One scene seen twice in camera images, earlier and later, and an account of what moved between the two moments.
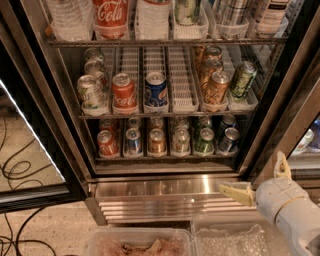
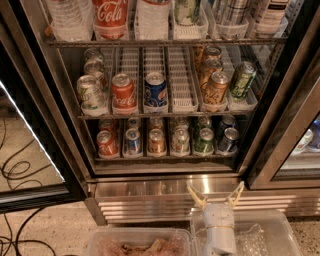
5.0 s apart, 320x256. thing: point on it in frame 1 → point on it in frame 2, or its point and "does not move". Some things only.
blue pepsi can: (229, 121) does not move
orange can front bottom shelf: (157, 141) does not move
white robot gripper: (277, 197) → (218, 215)
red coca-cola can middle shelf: (124, 99) does not move
